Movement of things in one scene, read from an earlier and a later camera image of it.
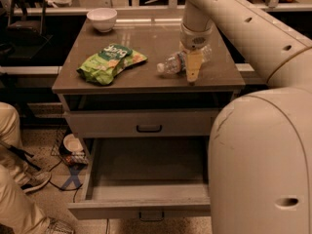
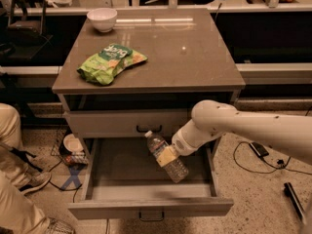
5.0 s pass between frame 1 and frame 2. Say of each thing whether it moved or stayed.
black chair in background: stayed
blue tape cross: stayed
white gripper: moved
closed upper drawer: stayed
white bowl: stayed
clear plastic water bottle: moved
